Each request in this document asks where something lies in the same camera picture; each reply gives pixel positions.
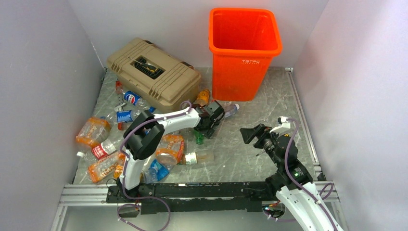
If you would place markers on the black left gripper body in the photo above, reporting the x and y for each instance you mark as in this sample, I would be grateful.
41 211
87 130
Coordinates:
208 130

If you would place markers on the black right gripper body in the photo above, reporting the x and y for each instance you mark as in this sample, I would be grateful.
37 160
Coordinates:
267 141

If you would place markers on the small clear water bottle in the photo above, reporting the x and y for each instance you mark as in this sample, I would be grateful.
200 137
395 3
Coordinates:
230 109

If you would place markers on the green plastic bottle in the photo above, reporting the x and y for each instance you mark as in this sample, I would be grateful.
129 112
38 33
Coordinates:
199 137

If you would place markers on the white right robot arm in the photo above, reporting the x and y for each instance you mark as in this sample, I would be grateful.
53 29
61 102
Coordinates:
292 184

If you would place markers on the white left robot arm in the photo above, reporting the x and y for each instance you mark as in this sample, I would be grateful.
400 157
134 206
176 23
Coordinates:
142 138

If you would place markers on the orange plastic bin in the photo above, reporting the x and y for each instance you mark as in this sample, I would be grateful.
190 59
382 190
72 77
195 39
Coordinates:
243 42

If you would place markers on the small orange juice bottle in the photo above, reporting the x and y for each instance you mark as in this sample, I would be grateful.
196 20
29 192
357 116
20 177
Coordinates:
202 97

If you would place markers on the clear tea bottle white label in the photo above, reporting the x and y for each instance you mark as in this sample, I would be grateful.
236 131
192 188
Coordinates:
198 157

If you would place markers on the large orange bottle centre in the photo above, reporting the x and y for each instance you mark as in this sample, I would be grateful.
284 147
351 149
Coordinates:
170 149

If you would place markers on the large orange bottle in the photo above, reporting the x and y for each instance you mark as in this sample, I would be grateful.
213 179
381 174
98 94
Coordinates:
170 149
94 132

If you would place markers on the tan plastic toolbox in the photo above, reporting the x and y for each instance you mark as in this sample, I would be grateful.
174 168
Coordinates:
179 82

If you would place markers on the crushed blue label water bottle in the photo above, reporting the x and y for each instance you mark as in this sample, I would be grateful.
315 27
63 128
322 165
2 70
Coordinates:
153 171

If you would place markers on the screwdriver in toolbox lid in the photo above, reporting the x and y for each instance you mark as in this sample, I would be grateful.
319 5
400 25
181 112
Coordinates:
147 68

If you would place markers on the pepsi bottle near toolbox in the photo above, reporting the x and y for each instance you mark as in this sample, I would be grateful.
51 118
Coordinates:
132 98

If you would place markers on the pepsi bottle blue label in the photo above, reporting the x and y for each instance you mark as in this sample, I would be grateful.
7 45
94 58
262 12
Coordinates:
127 116

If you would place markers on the red label clear bottle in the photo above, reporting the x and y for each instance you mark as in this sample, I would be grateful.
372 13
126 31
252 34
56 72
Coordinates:
100 151

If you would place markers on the orange label flattened bottle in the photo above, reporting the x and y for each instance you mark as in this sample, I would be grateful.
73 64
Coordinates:
102 168

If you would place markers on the large orange bottle left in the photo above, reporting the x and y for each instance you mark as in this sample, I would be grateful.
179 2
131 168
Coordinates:
94 132

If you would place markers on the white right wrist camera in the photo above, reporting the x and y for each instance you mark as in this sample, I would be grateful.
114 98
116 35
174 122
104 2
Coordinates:
284 125

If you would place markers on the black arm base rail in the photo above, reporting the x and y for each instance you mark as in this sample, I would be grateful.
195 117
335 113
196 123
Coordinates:
250 196

